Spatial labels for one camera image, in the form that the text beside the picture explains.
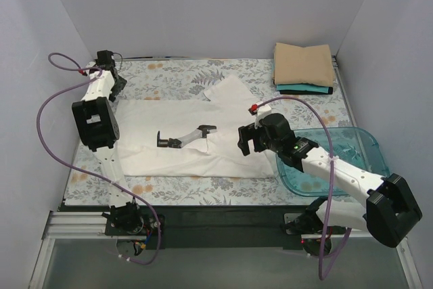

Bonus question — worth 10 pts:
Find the folded teal t shirt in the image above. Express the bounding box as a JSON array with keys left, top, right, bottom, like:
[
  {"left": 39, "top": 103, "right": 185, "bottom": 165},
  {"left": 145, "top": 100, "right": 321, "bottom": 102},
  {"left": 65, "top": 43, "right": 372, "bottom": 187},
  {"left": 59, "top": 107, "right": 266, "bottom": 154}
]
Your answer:
[{"left": 276, "top": 84, "right": 334, "bottom": 94}]

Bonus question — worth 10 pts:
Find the folded black t shirt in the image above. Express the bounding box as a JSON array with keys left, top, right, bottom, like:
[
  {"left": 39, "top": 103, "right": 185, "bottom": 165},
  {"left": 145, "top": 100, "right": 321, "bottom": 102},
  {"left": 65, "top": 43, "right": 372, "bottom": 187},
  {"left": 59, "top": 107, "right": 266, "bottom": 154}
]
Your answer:
[{"left": 279, "top": 87, "right": 334, "bottom": 95}]

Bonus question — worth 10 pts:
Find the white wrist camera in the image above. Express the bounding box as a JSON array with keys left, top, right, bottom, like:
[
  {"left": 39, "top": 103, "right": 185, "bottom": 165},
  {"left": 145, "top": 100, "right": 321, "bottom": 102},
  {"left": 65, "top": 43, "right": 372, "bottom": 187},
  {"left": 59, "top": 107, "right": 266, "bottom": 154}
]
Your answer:
[
  {"left": 248, "top": 102, "right": 272, "bottom": 129},
  {"left": 78, "top": 61, "right": 99, "bottom": 79}
]

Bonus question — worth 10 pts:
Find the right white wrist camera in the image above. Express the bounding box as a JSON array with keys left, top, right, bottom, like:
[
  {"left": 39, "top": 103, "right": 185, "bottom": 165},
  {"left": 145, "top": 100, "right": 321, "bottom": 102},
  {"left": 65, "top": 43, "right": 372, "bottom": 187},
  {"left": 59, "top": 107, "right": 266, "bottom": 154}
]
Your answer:
[{"left": 248, "top": 102, "right": 272, "bottom": 129}]

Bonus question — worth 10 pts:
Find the floral patterned table mat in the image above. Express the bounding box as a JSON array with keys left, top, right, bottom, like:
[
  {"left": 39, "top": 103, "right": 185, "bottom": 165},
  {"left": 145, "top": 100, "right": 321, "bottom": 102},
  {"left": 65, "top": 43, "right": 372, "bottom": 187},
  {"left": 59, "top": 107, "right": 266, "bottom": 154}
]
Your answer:
[{"left": 64, "top": 58, "right": 386, "bottom": 207}]

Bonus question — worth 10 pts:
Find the white printed t shirt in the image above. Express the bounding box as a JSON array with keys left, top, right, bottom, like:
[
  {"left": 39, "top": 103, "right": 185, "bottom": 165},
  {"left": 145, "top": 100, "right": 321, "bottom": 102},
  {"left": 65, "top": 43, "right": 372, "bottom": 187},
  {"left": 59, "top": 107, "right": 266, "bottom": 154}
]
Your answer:
[{"left": 115, "top": 75, "right": 275, "bottom": 178}]

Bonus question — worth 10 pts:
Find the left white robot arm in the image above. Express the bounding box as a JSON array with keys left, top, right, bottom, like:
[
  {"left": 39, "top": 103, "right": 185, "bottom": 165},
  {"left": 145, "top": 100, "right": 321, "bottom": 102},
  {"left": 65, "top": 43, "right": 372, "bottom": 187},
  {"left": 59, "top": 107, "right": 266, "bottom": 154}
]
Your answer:
[{"left": 72, "top": 50, "right": 144, "bottom": 235}]

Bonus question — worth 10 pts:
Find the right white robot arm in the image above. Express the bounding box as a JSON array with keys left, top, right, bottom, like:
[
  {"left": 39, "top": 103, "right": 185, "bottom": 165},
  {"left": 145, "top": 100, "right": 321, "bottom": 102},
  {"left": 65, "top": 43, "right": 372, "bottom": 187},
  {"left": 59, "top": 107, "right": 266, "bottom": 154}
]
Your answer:
[{"left": 237, "top": 113, "right": 422, "bottom": 248}]

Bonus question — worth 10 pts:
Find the folded beige t shirt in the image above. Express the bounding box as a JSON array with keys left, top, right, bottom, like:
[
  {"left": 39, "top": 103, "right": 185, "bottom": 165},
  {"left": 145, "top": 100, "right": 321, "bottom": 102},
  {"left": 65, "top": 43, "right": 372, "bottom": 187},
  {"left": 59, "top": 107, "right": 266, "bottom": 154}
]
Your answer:
[{"left": 273, "top": 43, "right": 334, "bottom": 87}]

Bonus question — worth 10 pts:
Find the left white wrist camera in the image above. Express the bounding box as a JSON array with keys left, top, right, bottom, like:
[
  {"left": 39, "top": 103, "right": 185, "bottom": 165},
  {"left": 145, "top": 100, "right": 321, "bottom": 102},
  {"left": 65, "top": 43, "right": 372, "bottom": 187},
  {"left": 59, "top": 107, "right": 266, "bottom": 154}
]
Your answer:
[{"left": 78, "top": 61, "right": 99, "bottom": 79}]

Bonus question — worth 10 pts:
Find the teal transparent plastic bin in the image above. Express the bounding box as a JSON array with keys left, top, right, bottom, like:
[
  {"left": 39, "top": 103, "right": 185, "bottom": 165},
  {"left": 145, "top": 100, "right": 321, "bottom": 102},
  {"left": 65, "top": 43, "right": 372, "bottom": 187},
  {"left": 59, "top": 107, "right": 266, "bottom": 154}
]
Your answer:
[{"left": 274, "top": 127, "right": 392, "bottom": 197}]

